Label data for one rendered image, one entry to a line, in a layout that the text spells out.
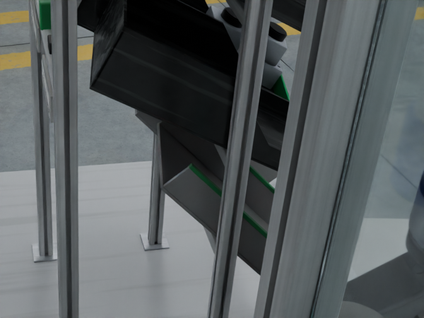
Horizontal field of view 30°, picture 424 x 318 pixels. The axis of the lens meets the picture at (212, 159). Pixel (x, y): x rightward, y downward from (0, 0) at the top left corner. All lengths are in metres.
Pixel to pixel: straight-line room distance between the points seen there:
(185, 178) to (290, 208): 0.53
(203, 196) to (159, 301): 0.36
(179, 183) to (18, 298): 0.42
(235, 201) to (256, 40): 0.18
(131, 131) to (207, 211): 2.29
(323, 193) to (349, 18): 0.07
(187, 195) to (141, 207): 0.50
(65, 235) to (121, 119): 2.43
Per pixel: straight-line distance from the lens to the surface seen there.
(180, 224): 1.31
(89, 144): 3.05
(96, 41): 0.83
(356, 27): 0.26
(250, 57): 0.72
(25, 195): 1.37
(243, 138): 0.77
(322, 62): 0.27
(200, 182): 0.83
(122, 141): 3.07
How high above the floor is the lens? 1.68
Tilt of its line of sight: 34 degrees down
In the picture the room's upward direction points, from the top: 6 degrees clockwise
